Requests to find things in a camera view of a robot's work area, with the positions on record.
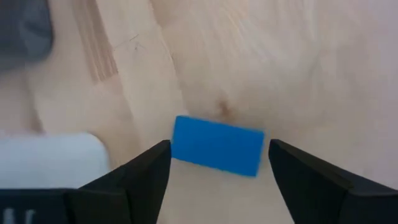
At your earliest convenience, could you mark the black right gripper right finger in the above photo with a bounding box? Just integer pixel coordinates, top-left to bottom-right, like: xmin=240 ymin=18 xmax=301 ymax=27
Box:
xmin=269 ymin=139 xmax=398 ymax=224

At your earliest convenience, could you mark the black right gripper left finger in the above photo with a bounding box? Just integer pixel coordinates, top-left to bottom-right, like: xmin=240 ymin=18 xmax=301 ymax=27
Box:
xmin=65 ymin=139 xmax=172 ymax=224

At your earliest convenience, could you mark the blue rectangular block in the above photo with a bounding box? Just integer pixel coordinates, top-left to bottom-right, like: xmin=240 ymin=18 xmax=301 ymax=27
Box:
xmin=170 ymin=114 xmax=266 ymax=178

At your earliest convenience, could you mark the white plastic bin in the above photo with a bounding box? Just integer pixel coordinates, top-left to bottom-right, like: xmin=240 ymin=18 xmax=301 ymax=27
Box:
xmin=0 ymin=132 xmax=110 ymax=190

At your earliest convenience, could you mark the translucent grey plastic bin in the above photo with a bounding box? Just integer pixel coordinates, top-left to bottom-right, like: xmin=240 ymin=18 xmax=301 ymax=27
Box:
xmin=0 ymin=0 xmax=54 ymax=71

